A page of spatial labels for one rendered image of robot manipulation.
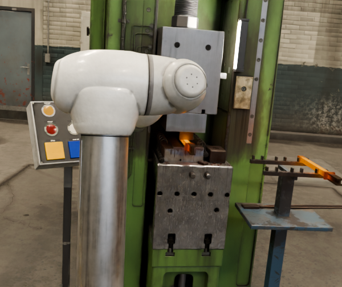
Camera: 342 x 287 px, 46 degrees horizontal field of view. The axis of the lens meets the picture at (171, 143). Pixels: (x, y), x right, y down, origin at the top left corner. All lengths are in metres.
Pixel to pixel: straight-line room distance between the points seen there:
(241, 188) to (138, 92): 1.57
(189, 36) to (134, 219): 1.01
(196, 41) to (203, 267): 1.15
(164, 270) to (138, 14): 1.30
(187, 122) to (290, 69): 6.25
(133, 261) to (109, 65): 1.69
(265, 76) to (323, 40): 6.12
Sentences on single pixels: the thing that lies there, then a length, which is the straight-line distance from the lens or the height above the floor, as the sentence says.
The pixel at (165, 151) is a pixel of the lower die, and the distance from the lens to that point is 2.01.
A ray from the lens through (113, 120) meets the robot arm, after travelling 0.80.
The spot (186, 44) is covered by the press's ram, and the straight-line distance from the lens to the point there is 1.97.
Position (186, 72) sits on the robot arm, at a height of 1.40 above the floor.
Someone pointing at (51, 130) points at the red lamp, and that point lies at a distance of 1.78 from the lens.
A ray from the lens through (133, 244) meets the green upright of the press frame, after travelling 2.32.
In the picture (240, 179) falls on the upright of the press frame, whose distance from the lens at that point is 2.30.
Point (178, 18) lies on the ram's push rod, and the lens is 2.18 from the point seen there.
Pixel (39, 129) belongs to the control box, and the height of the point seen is 1.09.
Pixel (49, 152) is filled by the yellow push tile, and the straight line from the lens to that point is 1.74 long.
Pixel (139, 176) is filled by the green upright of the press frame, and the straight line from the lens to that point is 2.18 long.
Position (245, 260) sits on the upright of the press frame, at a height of 0.29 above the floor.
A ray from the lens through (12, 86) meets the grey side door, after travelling 8.56.
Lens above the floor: 1.42
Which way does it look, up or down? 12 degrees down
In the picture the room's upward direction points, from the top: 4 degrees clockwise
